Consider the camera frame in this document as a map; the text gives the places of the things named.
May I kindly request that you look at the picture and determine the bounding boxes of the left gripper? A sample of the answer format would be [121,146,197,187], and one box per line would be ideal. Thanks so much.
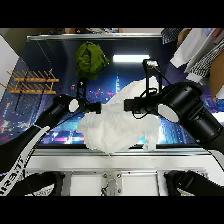
[81,101,103,115]

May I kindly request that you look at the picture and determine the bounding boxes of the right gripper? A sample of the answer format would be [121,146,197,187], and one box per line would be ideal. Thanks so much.
[123,96,150,112]

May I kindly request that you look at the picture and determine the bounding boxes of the white garment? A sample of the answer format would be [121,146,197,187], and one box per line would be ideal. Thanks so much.
[77,75,165,154]

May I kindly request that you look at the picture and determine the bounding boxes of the green garment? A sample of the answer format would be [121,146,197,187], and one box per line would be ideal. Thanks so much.
[75,41,110,81]

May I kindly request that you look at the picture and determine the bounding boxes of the checked shirt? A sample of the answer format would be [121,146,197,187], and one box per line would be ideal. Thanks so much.
[161,28,184,46]

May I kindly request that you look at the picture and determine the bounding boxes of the striped garment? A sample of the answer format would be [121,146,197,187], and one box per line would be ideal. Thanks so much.
[189,42,224,79]

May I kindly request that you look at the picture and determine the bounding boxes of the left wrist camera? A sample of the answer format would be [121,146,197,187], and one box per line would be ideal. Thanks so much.
[77,77,90,103]

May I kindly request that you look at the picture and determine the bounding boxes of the silver frame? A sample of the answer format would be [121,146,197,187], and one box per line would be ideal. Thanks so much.
[24,33,224,197]

